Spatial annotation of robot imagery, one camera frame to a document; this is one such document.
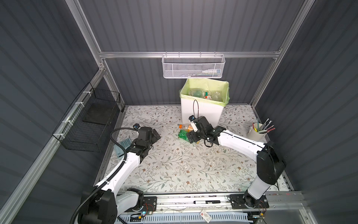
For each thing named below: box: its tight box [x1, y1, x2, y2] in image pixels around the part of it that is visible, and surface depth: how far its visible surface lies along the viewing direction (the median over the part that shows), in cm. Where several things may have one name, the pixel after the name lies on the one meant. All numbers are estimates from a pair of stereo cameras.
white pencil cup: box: [247, 123, 270, 143], surface depth 96 cm
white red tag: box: [199, 209, 212, 224], surface depth 71 cm
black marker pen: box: [193, 200, 221, 204], surface depth 75 cm
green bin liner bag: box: [179, 78, 230, 107], surface depth 96 cm
